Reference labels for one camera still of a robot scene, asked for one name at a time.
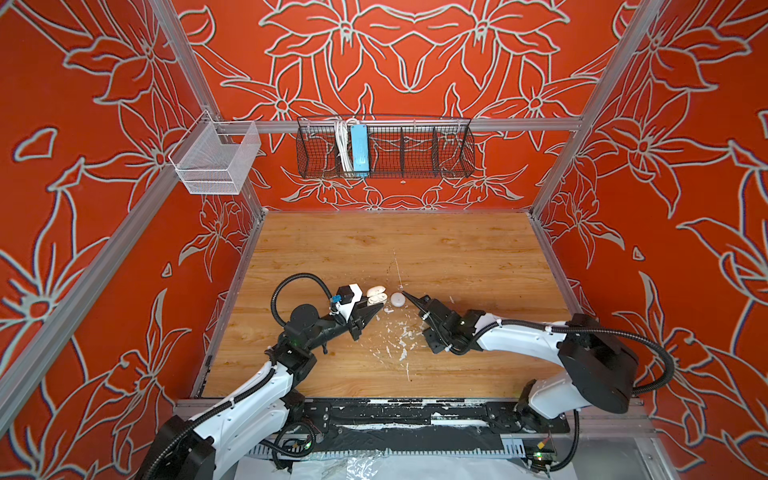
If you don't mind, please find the black wire basket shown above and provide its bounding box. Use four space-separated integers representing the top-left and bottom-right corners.
296 114 476 180

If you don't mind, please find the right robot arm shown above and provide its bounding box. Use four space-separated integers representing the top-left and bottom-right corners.
402 292 676 429

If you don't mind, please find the white earbud charging case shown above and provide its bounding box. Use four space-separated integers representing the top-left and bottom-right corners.
366 285 388 305

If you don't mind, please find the white coiled cable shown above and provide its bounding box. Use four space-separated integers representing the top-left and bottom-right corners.
333 119 354 174

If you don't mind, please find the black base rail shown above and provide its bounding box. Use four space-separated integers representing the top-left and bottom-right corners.
289 398 571 458

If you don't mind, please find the white round puck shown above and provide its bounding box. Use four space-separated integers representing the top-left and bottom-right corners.
390 292 406 308

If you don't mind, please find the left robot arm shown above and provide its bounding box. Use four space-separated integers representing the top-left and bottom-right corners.
136 273 388 479

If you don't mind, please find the blue white box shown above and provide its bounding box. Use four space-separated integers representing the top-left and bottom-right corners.
349 123 370 177

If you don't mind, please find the clear plastic bin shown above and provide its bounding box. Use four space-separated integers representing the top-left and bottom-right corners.
169 112 262 195

